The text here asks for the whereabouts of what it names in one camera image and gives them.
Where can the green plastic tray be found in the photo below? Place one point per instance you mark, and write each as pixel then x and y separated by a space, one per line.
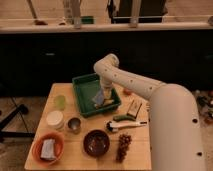
pixel 85 88

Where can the orange round fruit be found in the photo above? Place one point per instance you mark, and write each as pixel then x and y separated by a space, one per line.
pixel 127 92

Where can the wooden block box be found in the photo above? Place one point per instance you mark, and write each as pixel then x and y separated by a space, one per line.
pixel 134 108

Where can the dark brown bowl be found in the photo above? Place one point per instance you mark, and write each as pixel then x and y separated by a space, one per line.
pixel 96 143

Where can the small metal cup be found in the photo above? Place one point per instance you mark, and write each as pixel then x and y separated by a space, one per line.
pixel 74 125

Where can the bunch of dark grapes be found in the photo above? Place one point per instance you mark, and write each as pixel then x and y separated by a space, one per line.
pixel 123 147

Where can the green box on shelf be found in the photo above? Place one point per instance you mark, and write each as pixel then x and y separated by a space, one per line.
pixel 87 20

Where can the translucent green cup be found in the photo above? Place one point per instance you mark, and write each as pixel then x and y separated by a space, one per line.
pixel 60 102

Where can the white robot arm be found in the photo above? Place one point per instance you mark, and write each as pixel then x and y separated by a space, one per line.
pixel 175 135

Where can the orange plastic bowl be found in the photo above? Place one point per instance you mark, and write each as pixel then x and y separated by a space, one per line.
pixel 58 148

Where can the green pepper toy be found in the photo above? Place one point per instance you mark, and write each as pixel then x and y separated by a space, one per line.
pixel 119 118

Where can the cream corn cob toy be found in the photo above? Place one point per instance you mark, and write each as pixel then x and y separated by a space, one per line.
pixel 105 103

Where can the black chair base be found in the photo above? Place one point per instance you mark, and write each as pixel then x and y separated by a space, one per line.
pixel 19 109

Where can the white round container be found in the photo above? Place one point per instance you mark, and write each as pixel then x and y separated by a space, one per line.
pixel 55 119

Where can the blue sponge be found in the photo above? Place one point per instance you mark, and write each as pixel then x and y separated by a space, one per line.
pixel 99 97

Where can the grey folded cloth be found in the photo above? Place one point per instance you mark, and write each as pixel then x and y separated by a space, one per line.
pixel 47 151

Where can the wooden folding table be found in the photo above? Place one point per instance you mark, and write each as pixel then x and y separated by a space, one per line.
pixel 74 158

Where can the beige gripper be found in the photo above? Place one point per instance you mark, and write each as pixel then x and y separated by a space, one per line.
pixel 107 91

